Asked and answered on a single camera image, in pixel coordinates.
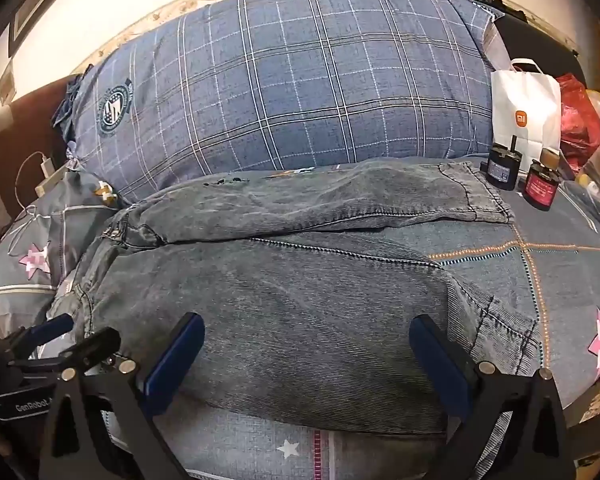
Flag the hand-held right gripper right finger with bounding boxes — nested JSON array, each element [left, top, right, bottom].
[[409, 314, 581, 480]]

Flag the white charger cable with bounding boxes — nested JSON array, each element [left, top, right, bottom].
[[7, 151, 48, 256]]

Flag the black object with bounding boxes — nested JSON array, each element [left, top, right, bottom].
[[495, 15, 588, 96]]

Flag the grey denim pants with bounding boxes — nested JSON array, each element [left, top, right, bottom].
[[47, 160, 543, 436]]

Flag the grey star-print bed sheet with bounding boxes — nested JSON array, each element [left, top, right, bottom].
[[0, 157, 600, 480]]

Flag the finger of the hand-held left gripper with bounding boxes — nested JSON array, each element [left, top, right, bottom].
[[5, 314, 76, 357], [7, 328, 122, 372]]

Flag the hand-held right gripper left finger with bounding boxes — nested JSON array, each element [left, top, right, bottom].
[[39, 312, 206, 480]]

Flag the black jar red label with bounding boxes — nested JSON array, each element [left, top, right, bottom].
[[522, 148, 561, 209]]

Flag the blue plaid pillow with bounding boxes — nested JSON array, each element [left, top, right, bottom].
[[52, 0, 498, 206]]

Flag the grey star-print pillow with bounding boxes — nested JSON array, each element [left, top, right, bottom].
[[0, 170, 131, 341]]

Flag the white paper bag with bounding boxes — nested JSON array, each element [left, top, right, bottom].
[[490, 58, 562, 161]]

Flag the dark picture frame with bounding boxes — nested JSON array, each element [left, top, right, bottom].
[[7, 0, 56, 56]]

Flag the beige power strip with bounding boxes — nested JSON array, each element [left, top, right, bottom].
[[34, 169, 68, 197]]

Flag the red plastic bag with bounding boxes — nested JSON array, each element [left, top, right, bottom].
[[555, 74, 600, 171]]

